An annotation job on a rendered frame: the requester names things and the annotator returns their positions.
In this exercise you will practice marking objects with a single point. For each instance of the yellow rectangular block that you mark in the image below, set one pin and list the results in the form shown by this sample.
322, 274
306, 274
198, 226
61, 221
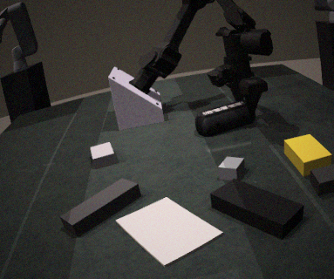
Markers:
306, 153

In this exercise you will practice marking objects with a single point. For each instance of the cream flat sheet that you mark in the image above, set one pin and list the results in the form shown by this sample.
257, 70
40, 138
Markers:
167, 231

